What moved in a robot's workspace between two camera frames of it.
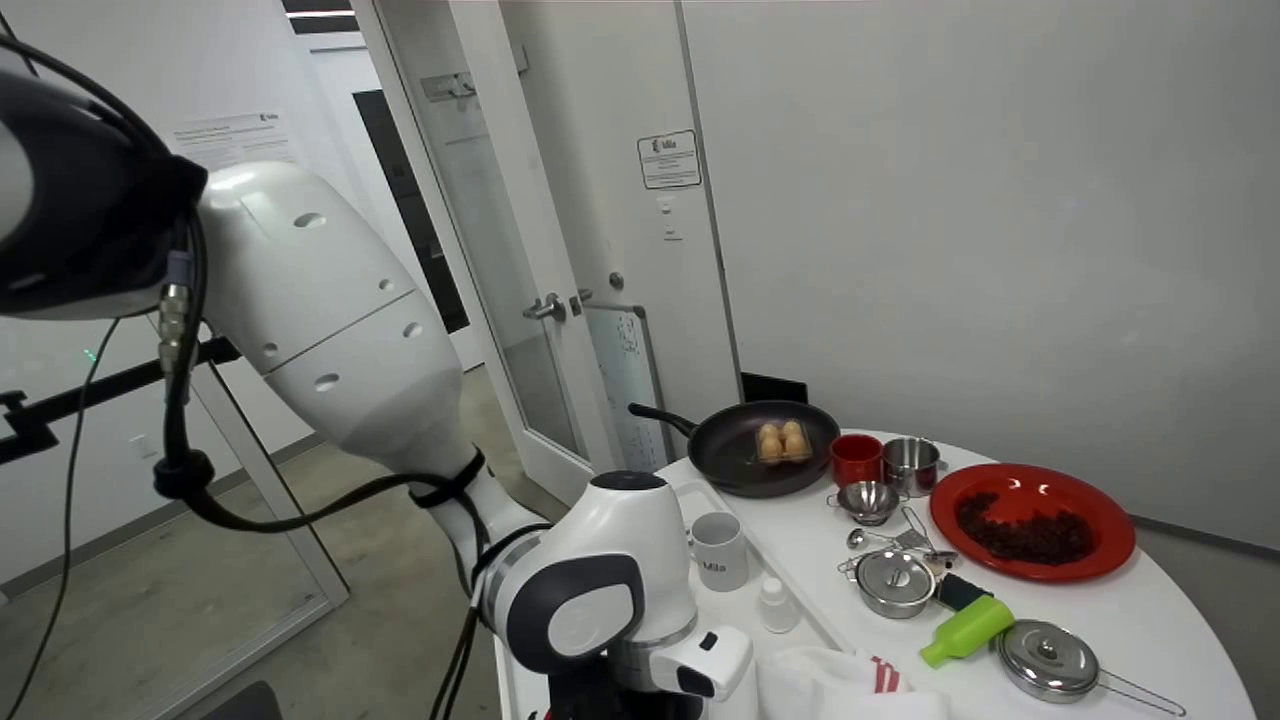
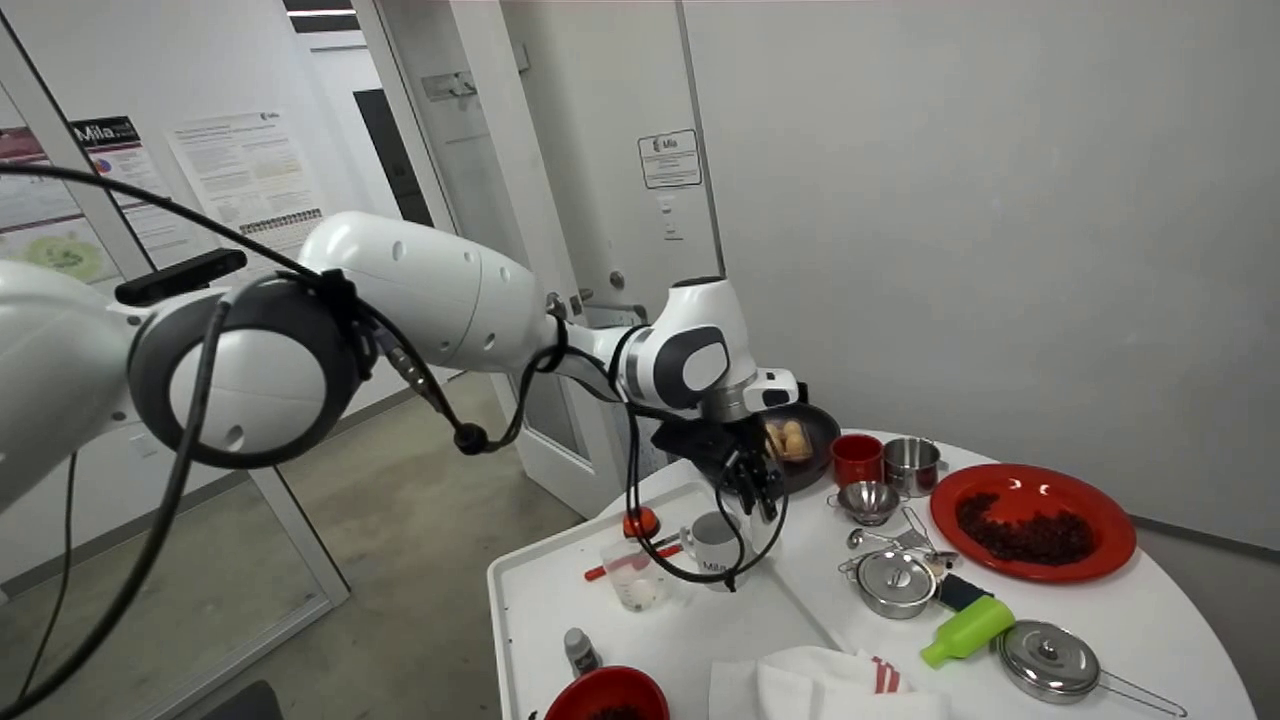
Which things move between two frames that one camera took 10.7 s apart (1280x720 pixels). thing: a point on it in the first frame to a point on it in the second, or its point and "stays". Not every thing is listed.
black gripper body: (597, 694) to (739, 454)
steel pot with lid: (895, 582) stays
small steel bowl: (870, 504) stays
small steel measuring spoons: (905, 538) stays
